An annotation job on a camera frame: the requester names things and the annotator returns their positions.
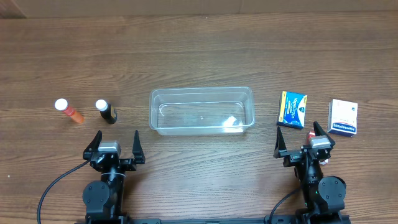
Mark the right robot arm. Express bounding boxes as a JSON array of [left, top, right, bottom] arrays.
[[266, 122, 350, 224]]

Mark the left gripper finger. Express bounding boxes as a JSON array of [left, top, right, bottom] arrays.
[[132, 130, 145, 159], [83, 130, 102, 153]]

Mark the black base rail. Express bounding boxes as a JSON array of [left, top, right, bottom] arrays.
[[74, 214, 351, 224]]

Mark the blue yellow VapoDrops box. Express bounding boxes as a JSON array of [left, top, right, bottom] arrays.
[[277, 91, 307, 129]]

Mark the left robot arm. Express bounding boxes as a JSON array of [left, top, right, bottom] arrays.
[[82, 131, 146, 223]]

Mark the dark bottle white cap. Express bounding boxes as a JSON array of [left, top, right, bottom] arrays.
[[95, 99, 117, 124]]

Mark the white blue Hansaplast box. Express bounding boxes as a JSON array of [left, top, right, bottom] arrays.
[[327, 99, 358, 137]]

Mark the red white small box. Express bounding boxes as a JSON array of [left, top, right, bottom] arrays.
[[305, 131, 328, 166]]

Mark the orange tube white cap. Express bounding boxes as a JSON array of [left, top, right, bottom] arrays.
[[54, 98, 84, 124]]

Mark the clear plastic container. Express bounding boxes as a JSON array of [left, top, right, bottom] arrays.
[[149, 86, 255, 136]]

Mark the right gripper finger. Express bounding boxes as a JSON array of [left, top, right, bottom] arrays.
[[313, 121, 335, 146], [273, 126, 287, 157]]

